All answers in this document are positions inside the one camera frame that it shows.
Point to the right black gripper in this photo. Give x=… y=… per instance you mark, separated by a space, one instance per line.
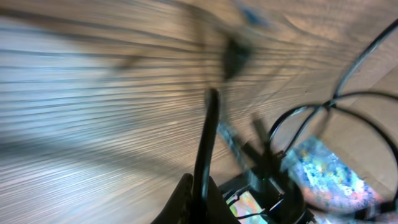
x=262 y=191

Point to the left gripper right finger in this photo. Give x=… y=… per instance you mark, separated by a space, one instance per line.
x=218 y=211

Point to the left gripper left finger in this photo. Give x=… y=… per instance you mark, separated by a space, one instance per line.
x=174 y=209

